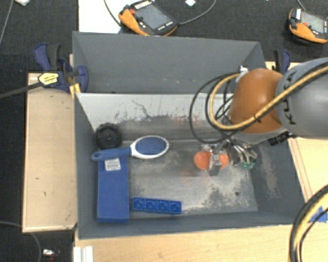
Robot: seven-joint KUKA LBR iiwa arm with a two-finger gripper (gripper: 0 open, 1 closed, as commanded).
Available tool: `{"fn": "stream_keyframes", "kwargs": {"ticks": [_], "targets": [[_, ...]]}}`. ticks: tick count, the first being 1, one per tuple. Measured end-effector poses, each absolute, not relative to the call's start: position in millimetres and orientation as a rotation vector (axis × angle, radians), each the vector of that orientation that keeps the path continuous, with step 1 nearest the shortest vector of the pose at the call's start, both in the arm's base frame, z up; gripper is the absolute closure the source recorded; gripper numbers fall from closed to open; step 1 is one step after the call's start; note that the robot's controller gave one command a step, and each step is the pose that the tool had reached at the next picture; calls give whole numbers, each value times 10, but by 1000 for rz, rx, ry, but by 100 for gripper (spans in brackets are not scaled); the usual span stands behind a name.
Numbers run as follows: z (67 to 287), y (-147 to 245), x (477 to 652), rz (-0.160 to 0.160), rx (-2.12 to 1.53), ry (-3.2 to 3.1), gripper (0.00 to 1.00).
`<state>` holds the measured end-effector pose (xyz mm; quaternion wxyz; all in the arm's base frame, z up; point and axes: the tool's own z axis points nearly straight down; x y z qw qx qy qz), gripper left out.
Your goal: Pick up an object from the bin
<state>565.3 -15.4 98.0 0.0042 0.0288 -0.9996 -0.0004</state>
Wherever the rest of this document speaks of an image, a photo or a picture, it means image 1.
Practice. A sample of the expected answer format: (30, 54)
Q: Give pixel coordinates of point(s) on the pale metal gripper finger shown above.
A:
(215, 163)

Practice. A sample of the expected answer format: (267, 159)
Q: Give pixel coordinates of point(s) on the orange ball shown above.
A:
(201, 160)

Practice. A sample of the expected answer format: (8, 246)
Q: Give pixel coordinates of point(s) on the black toy wheel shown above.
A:
(108, 136)

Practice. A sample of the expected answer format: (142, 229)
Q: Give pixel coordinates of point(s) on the blue flat box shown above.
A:
(112, 192)

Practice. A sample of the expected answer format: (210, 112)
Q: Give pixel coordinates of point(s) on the grey metal bin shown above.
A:
(164, 64)

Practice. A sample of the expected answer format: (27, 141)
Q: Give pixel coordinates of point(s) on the pale wood board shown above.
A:
(49, 160)

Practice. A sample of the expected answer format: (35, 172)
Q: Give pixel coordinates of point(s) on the blue and white hairbrush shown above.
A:
(150, 146)

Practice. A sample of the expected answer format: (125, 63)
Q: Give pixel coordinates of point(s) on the black cylinder on white bracket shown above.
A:
(278, 139)

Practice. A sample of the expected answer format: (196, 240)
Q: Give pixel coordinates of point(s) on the blue toy brick plate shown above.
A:
(156, 205)

